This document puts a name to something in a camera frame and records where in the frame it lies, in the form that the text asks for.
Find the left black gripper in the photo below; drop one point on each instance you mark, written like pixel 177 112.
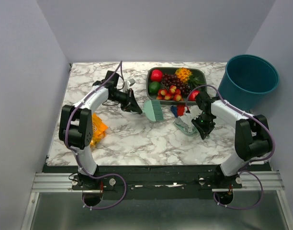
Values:
pixel 131 104

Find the aluminium rail frame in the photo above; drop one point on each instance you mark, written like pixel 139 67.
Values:
pixel 60 183

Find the orange pineapple toy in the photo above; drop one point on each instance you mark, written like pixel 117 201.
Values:
pixel 183 74

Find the white paper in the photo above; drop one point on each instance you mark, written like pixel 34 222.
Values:
pixel 186 119

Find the red apple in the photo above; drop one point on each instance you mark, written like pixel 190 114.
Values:
pixel 156 75
pixel 193 95

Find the red apple back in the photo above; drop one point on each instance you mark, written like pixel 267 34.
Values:
pixel 156 75

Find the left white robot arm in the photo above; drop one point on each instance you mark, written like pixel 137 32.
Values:
pixel 75 128

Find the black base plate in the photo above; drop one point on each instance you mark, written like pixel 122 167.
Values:
pixel 154 182

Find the mint green hand brush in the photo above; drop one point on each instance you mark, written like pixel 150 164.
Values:
pixel 153 110

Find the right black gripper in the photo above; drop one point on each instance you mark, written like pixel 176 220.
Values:
pixel 204 131

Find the red paper scrap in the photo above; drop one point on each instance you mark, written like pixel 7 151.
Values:
pixel 181 110

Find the purple grape bunch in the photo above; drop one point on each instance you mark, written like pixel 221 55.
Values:
pixel 178 82

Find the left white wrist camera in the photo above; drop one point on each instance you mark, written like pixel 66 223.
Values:
pixel 128 84

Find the blue paper scrap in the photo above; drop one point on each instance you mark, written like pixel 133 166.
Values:
pixel 174 110

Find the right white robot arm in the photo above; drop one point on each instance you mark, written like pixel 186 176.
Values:
pixel 252 136

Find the orange snack bag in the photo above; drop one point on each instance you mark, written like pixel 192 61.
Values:
pixel 99 131

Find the grey fruit tray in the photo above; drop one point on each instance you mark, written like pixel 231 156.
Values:
pixel 197 79

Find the green lime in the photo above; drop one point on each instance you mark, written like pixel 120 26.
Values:
pixel 154 87

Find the teal plastic waste bin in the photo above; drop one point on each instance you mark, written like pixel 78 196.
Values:
pixel 247 80

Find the red apple front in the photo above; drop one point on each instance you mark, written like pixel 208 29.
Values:
pixel 193 95

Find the mint green dustpan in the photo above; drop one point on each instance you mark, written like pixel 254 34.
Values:
pixel 185 128

